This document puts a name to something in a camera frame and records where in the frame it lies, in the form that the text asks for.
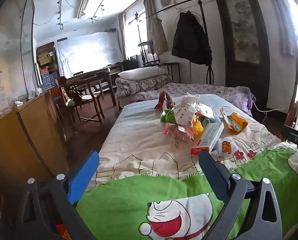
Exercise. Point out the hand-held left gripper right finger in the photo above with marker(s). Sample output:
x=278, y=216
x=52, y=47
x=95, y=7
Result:
x=214, y=175

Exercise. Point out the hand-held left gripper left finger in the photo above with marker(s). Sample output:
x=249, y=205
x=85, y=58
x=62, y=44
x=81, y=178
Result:
x=83, y=173

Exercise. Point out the white bag with orange print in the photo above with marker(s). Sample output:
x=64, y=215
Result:
x=225, y=146

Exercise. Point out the white and red carton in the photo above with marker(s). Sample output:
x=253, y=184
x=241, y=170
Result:
x=209, y=137

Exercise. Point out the yellow plastic wrapper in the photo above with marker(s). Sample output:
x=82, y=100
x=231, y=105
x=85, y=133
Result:
x=197, y=128

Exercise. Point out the light blue packet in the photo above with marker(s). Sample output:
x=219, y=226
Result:
x=207, y=123

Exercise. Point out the orange packet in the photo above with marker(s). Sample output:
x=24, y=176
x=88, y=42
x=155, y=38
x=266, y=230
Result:
x=235, y=125

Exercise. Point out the pink snack wrapper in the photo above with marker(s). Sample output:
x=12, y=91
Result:
x=175, y=130

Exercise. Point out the white crinkled packet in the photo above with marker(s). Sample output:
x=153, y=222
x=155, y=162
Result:
x=206, y=111

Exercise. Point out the white paper bag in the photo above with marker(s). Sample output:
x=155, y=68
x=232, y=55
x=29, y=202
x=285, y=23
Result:
x=190, y=99

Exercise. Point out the cartoon printed bed blanket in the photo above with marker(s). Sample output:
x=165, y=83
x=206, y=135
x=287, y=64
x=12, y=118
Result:
x=139, y=142

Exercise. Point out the light wooden cabinet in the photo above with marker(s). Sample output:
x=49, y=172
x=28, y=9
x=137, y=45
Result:
x=26, y=130

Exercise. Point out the purple cloth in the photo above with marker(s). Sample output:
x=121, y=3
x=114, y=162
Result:
x=241, y=97

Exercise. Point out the carved wooden chair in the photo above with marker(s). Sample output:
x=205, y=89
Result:
x=74, y=90

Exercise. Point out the floral bed sheet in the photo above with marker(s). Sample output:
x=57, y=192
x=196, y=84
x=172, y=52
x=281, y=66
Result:
x=194, y=88

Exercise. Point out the brown wooden table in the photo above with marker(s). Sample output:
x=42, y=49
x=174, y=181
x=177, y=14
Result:
x=106, y=76

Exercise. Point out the folded floral quilt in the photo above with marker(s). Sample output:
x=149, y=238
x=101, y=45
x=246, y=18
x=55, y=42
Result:
x=139, y=85

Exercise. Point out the shelf with stacked boxes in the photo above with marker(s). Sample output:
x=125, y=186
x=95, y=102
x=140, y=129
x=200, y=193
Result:
x=47, y=67

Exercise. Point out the white pillow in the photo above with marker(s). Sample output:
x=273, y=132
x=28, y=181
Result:
x=141, y=73

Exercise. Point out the small dark side table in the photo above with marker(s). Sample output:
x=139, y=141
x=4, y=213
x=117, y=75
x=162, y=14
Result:
x=170, y=66

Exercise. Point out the white backdrop sheet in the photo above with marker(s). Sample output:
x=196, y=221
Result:
x=89, y=52

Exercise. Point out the dark framed scroll painting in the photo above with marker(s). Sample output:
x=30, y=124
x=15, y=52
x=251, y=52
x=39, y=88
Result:
x=244, y=30

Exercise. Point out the black coat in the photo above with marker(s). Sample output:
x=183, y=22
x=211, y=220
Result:
x=189, y=40

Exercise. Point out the clear glass panel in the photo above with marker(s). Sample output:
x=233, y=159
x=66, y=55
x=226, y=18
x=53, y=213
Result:
x=9, y=55

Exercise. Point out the beige hanging garment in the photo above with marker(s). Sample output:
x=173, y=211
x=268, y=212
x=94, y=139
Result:
x=159, y=37

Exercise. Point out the dark metal clothes rack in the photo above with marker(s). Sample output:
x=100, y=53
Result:
x=203, y=12

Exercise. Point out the beige window curtain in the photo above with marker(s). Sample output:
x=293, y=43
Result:
x=147, y=25

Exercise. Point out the fluorescent ceiling light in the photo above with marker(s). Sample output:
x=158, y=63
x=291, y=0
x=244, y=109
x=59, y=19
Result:
x=84, y=3

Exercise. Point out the brown wooden post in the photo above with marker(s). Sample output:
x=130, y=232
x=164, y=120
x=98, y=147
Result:
x=295, y=85

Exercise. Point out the ceiling track light rail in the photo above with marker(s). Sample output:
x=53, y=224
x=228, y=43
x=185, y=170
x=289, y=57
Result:
x=101, y=3
x=60, y=5

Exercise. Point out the white wall vent fan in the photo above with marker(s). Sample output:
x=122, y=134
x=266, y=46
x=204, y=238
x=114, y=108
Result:
x=167, y=0

